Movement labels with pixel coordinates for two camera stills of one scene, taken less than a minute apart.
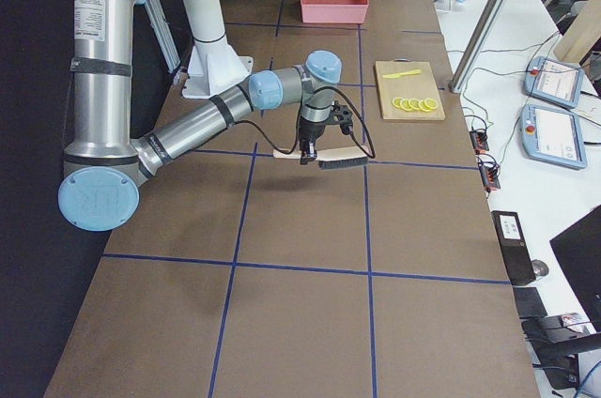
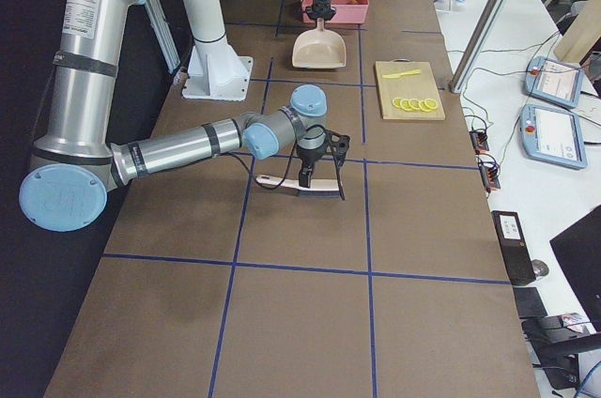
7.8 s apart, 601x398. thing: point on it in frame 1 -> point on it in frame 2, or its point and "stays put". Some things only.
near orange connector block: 489,173 stays put
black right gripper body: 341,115 -> 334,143
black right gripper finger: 304,145 -> 304,177
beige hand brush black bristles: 334,159 -> 318,188
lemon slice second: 406,104 stays put
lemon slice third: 414,103 stays put
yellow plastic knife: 408,72 stays put
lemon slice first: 396,101 stays put
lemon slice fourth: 423,106 stays put
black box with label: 515,247 stays put
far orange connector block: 479,142 stays put
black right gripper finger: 311,149 -> 308,171
